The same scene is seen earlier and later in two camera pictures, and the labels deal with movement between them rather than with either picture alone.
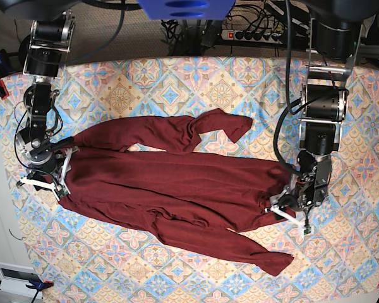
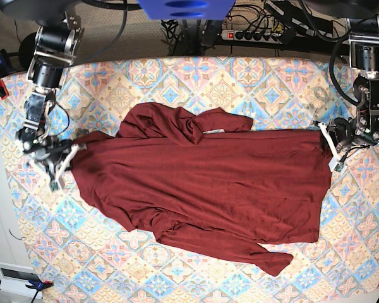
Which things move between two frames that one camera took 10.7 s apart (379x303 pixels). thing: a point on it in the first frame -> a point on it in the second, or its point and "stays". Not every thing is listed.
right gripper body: (287, 198) -> (343, 134)
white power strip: (251, 36) stays
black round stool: (23, 51) stays
